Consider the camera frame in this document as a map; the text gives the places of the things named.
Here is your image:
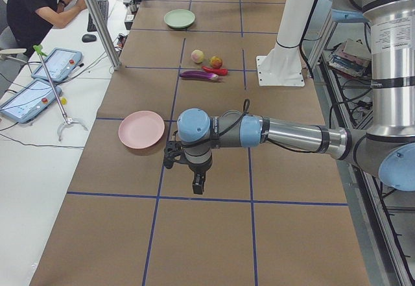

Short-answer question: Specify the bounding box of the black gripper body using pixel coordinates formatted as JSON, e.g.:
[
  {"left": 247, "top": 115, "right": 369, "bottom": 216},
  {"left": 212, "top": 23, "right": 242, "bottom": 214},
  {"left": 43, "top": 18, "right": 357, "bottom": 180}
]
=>
[{"left": 188, "top": 162, "right": 208, "bottom": 178}]

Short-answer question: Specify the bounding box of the purple eggplant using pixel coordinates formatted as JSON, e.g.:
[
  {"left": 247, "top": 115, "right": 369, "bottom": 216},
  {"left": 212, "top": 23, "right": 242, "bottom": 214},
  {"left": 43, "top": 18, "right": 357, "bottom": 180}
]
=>
[{"left": 179, "top": 70, "right": 220, "bottom": 81}]

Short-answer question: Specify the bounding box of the red chili pepper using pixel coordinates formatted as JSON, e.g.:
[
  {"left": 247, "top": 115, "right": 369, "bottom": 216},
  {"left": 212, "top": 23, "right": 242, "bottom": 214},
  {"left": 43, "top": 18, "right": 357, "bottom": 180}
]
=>
[{"left": 202, "top": 66, "right": 228, "bottom": 77}]

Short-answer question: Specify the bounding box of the red yellow pomegranate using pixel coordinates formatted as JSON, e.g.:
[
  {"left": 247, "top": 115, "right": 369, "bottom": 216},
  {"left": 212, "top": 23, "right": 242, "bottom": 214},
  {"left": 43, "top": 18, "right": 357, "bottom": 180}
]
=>
[{"left": 209, "top": 56, "right": 223, "bottom": 69}]

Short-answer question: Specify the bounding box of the pink peach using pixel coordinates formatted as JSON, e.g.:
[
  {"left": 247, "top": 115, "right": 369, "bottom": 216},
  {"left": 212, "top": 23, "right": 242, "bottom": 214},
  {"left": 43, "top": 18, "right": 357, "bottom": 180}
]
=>
[{"left": 191, "top": 49, "right": 205, "bottom": 64}]

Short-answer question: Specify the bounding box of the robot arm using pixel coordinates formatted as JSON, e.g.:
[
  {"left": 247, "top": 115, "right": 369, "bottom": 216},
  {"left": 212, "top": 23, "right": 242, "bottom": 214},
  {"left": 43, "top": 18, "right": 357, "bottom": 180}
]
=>
[{"left": 163, "top": 0, "right": 414, "bottom": 194}]

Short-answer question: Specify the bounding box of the pink plate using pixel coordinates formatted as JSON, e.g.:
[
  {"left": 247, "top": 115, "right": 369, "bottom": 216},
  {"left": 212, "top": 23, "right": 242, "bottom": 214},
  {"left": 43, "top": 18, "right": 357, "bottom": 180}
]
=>
[{"left": 118, "top": 111, "right": 165, "bottom": 149}]

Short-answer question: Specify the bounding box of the reacher grabber tool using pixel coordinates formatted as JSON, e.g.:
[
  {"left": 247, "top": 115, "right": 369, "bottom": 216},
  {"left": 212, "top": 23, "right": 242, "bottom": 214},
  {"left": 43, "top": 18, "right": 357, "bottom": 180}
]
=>
[{"left": 33, "top": 45, "right": 88, "bottom": 142}]

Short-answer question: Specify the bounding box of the green plate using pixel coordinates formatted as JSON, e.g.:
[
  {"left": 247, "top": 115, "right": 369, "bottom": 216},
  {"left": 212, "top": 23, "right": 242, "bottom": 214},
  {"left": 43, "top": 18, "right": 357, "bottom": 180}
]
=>
[{"left": 163, "top": 9, "right": 196, "bottom": 29}]

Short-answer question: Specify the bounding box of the black computer mouse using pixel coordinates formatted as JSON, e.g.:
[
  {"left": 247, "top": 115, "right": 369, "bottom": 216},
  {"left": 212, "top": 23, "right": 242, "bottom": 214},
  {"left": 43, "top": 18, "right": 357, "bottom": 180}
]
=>
[{"left": 81, "top": 34, "right": 97, "bottom": 43}]

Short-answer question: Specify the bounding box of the upper blue teach pendant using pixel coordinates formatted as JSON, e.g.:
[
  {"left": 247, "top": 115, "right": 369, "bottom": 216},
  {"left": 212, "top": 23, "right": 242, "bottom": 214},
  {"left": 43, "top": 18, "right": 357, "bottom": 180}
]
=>
[{"left": 44, "top": 48, "right": 83, "bottom": 82}]

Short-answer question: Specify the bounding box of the blue teach pendant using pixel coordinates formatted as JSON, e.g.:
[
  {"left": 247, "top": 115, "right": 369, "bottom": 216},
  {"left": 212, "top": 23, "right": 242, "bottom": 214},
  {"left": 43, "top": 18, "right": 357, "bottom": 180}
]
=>
[
  {"left": 1, "top": 78, "right": 56, "bottom": 123},
  {"left": 44, "top": 48, "right": 83, "bottom": 82}
]

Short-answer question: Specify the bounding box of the lower blue teach pendant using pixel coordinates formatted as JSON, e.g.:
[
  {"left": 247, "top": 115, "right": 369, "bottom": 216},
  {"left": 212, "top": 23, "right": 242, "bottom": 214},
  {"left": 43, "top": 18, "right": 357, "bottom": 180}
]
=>
[{"left": 1, "top": 78, "right": 56, "bottom": 123}]

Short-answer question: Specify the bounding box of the black keyboard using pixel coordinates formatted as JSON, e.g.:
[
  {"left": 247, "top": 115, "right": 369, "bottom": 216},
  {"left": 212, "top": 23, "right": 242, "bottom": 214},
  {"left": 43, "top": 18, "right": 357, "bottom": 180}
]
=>
[{"left": 86, "top": 0, "right": 110, "bottom": 32}]

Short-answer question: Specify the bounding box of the stack of books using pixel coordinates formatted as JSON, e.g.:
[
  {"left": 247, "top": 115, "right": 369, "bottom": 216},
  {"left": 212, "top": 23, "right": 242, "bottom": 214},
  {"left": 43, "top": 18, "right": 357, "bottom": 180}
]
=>
[{"left": 328, "top": 39, "right": 371, "bottom": 77}]

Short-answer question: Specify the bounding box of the person in black shirt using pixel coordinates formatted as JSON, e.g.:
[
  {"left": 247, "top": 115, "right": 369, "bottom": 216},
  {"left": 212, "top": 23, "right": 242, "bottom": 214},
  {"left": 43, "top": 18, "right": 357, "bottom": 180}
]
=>
[{"left": 6, "top": 0, "right": 87, "bottom": 57}]

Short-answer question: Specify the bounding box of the white post base plate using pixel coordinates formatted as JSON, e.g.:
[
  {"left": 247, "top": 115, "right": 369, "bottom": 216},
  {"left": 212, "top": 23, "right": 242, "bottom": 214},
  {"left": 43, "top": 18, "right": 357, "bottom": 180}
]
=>
[{"left": 255, "top": 44, "right": 305, "bottom": 87}]

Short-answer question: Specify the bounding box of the aluminium frame post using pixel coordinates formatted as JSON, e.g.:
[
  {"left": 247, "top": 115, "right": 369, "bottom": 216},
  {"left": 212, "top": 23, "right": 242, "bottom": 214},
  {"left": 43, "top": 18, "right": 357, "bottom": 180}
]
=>
[{"left": 85, "top": 0, "right": 121, "bottom": 71}]

